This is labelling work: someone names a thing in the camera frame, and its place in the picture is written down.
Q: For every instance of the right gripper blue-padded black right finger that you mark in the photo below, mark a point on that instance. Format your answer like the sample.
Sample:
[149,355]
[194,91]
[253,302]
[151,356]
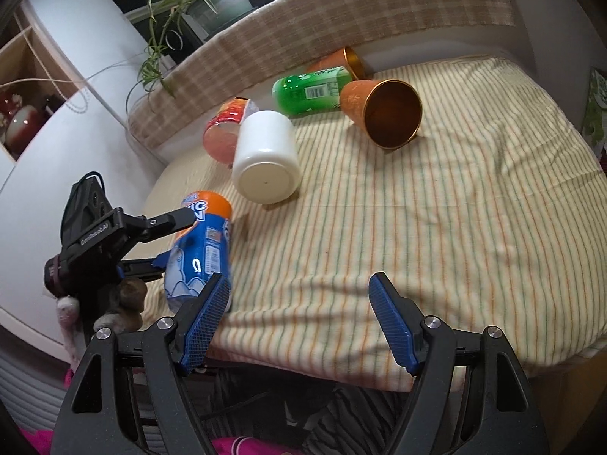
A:
[498,414]

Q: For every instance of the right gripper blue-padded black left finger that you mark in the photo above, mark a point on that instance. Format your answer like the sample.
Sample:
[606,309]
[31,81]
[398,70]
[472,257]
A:
[100,414]

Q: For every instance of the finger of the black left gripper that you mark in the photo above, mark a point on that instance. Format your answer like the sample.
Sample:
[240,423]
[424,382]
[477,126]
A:
[148,269]
[161,225]

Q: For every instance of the blue Arctic Ocean cup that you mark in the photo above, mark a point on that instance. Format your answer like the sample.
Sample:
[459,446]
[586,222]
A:
[199,251]

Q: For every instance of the red orange lemon label cup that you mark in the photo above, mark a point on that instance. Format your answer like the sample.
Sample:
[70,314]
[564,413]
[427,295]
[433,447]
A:
[222,131]

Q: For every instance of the white plastic cup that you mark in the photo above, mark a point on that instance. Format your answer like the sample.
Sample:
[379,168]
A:
[266,168]

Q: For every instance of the green label cup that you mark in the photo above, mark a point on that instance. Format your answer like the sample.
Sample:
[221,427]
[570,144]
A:
[313,92]

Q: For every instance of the orange copper cup rear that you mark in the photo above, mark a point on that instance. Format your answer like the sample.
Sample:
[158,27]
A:
[344,57]

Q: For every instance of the orange copper cup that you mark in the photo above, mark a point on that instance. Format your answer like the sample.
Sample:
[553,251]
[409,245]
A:
[388,111]
[344,57]

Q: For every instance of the orange copper cup front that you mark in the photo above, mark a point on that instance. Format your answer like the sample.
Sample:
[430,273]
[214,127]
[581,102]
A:
[388,111]

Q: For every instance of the gloved hand holding gripper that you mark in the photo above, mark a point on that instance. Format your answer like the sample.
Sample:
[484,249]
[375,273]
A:
[122,316]

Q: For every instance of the red white ceramic vase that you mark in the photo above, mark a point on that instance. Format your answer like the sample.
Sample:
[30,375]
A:
[25,124]

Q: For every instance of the potted spider plant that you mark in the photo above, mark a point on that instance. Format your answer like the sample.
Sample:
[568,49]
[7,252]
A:
[172,30]

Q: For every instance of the green white carton box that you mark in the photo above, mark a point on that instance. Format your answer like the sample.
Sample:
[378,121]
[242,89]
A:
[594,121]

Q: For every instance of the plaid beige sofa backrest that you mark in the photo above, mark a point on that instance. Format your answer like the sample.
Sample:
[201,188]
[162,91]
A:
[283,35]

